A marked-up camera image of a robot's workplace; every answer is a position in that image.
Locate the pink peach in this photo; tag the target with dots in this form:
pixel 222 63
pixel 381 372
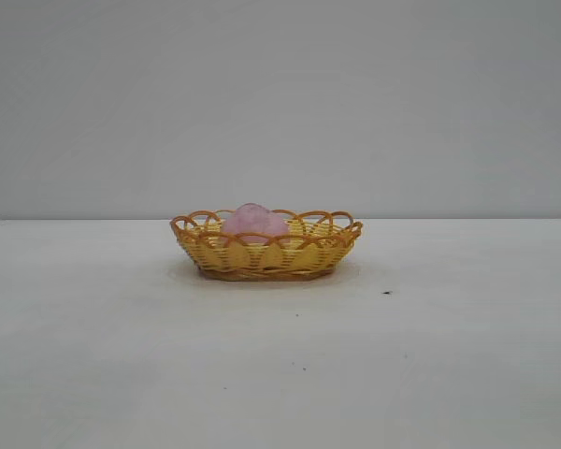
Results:
pixel 254 224

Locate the yellow woven wicker basket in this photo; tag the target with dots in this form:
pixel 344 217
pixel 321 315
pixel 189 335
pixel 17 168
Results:
pixel 280 259

